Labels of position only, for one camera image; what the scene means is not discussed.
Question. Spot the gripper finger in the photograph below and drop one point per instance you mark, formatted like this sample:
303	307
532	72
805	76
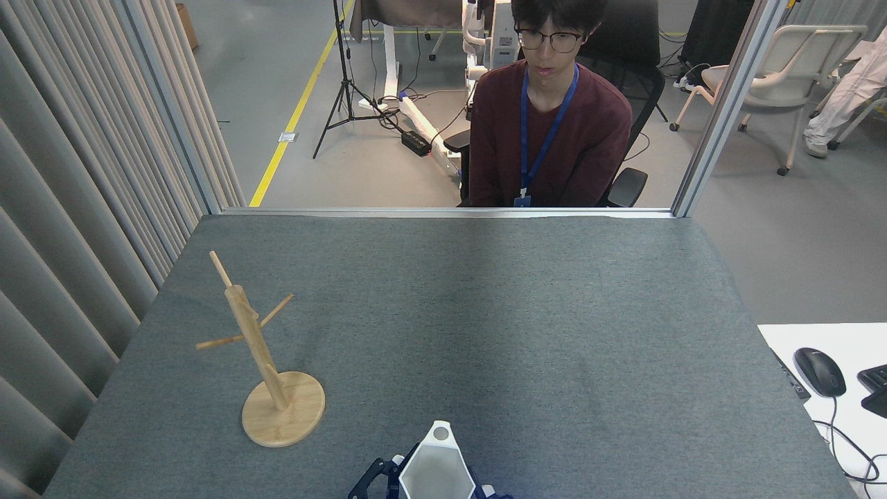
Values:
490	494
380	478

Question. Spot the white hexagonal cup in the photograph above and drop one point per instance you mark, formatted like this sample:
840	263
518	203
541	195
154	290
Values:
436	471

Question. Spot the wooden cup rack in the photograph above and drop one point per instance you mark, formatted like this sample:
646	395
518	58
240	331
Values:
283	412

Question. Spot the black strip on table edge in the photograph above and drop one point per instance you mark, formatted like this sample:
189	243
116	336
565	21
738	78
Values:
791	378

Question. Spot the black power strip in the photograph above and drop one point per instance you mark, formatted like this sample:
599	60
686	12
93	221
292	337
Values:
416	143

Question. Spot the black computer mouse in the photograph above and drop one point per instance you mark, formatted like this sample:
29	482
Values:
820	371

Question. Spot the seated person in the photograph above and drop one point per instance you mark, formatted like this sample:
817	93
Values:
554	145

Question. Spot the white wheeled stand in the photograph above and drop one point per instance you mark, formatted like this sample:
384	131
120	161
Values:
423	121

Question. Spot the white side table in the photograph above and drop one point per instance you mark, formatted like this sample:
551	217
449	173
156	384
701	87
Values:
852	339

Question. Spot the black keyboard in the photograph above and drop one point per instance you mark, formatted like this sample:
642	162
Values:
876	391

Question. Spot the grey curtain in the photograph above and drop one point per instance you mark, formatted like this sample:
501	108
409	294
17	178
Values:
76	208

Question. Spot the black tripod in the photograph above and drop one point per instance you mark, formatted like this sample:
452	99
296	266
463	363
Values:
342	69

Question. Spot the black glasses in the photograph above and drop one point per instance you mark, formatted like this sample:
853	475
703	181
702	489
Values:
554	40

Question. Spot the white machine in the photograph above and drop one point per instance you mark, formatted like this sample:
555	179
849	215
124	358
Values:
502	28

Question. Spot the black office chair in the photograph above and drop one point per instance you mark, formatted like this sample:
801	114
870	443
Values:
630	34

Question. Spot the cardboard box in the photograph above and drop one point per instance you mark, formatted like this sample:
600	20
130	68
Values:
186	26

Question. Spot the white chair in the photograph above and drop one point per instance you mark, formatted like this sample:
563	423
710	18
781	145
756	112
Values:
797	66

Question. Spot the person in white suit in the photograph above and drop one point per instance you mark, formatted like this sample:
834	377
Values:
845	90

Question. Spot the silver frame rail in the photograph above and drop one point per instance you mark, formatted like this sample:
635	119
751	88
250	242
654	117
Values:
388	211

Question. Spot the silver frame post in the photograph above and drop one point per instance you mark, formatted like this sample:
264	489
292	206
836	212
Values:
727	104
173	111

